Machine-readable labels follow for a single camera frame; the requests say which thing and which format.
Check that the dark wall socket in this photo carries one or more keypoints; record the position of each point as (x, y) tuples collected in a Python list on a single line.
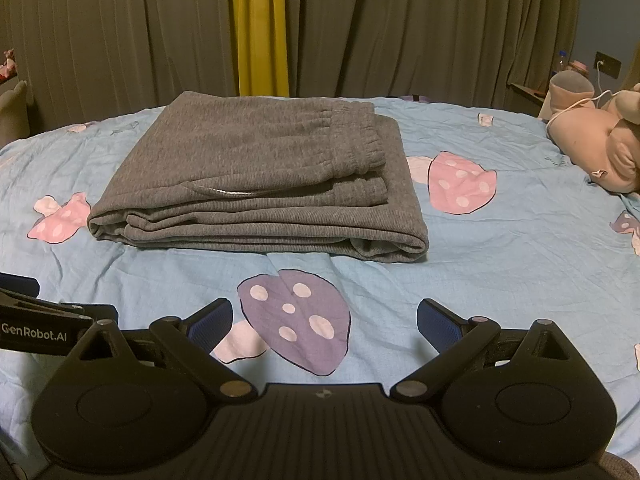
[(607, 65)]

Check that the small pink toy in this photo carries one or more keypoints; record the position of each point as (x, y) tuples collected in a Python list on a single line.
[(7, 62)]

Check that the pink plush toy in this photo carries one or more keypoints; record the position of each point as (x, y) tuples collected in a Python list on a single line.
[(585, 140)]

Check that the yellow curtain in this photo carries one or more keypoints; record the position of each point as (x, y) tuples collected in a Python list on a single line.
[(260, 25)]

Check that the dark nightstand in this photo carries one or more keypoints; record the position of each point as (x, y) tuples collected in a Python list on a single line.
[(530, 94)]

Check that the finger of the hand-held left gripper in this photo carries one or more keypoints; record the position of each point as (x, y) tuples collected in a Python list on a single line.
[(17, 285)]

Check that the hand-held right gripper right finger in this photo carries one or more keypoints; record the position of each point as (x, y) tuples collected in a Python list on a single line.
[(439, 326)]

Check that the blue mushroom print bedsheet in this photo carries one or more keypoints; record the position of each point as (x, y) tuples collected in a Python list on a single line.
[(500, 270)]

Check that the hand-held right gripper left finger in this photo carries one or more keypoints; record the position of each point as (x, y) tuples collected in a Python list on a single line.
[(212, 324)]

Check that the grey pants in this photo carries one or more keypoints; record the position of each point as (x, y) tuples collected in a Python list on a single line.
[(250, 160)]

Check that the grey curtain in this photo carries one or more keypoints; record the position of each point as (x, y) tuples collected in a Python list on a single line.
[(125, 35), (425, 25)]

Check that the clear plastic bottle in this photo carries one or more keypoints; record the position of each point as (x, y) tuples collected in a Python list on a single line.
[(562, 65)]

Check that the grey pillow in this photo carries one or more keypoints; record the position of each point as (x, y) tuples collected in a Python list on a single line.
[(12, 110)]

